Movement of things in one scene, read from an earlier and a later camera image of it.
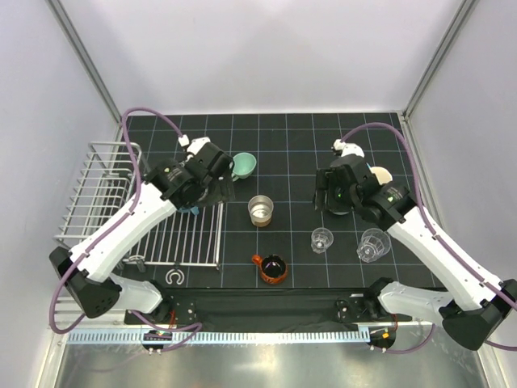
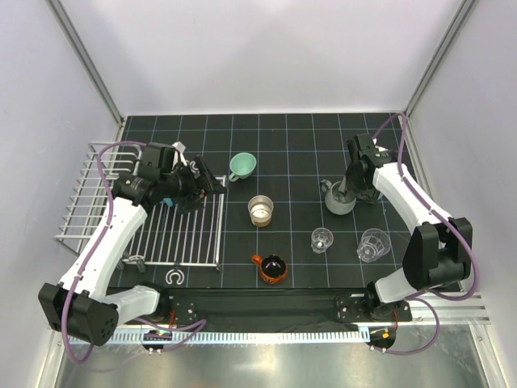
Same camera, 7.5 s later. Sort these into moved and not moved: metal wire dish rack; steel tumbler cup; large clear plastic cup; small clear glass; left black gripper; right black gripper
Moved: right black gripper; left black gripper
Not moved: small clear glass; metal wire dish rack; steel tumbler cup; large clear plastic cup
